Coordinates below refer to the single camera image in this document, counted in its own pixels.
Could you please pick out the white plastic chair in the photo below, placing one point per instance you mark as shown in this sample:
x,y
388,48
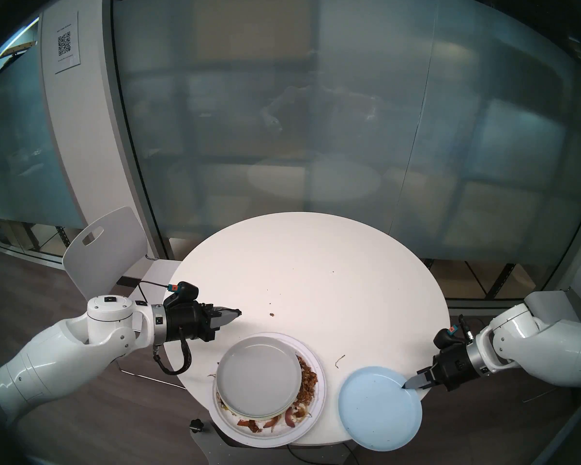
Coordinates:
x,y
106,246
552,302

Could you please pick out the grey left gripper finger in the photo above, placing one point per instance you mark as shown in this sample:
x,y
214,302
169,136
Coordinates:
x,y
214,327
218,312

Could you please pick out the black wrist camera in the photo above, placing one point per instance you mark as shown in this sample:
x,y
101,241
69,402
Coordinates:
x,y
184,292
444,337

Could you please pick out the linear ceiling light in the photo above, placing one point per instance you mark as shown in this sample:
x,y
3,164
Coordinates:
x,y
14,50

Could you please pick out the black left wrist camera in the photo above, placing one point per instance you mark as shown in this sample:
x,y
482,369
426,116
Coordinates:
x,y
184,292

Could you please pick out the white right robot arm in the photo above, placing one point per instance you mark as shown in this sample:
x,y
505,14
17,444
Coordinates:
x,y
547,343

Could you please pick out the grey plastic plate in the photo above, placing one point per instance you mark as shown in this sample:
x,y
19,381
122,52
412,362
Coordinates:
x,y
259,374

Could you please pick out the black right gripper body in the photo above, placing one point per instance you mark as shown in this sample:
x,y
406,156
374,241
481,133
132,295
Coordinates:
x,y
452,367

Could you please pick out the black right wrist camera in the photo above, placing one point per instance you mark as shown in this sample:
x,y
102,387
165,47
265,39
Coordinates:
x,y
444,337

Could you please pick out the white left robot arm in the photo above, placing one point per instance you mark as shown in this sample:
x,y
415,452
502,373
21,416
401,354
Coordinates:
x,y
53,352

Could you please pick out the brown food leftovers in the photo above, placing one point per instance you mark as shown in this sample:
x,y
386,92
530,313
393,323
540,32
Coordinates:
x,y
310,381

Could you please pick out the QR code paper sign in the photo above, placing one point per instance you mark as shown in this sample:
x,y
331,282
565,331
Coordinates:
x,y
67,45

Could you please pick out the black star knob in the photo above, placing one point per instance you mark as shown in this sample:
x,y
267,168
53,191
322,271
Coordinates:
x,y
196,426

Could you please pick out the light blue plastic plate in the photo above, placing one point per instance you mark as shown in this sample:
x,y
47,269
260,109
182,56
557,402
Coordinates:
x,y
380,410

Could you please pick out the large white paper plate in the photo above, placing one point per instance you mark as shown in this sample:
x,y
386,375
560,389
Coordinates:
x,y
281,439

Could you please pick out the thin dried food strand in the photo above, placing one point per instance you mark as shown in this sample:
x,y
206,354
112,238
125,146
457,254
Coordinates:
x,y
340,362

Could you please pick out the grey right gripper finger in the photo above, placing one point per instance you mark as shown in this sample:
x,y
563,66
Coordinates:
x,y
423,384
419,378

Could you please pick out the metal storage rack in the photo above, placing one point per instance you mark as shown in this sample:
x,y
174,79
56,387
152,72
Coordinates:
x,y
43,239
503,275

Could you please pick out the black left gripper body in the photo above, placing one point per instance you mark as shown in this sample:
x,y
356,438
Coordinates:
x,y
184,321

